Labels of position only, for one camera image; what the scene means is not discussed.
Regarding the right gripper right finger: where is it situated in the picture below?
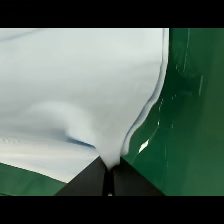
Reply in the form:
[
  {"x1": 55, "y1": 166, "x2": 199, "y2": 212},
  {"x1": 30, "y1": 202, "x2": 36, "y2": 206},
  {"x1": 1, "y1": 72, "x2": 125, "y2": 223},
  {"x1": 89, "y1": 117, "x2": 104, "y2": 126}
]
[{"x1": 111, "y1": 156, "x2": 166, "y2": 197}]

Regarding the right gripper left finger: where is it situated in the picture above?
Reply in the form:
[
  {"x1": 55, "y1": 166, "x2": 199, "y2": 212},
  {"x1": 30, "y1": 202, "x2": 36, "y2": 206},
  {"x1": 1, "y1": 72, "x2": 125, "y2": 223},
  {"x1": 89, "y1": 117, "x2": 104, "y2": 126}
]
[{"x1": 54, "y1": 156, "x2": 109, "y2": 197}]

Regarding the white shirt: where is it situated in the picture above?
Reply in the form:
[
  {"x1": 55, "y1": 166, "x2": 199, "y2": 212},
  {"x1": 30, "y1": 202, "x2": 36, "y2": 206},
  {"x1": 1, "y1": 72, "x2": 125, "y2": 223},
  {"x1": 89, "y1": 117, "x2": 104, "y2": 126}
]
[{"x1": 0, "y1": 28, "x2": 170, "y2": 184}]

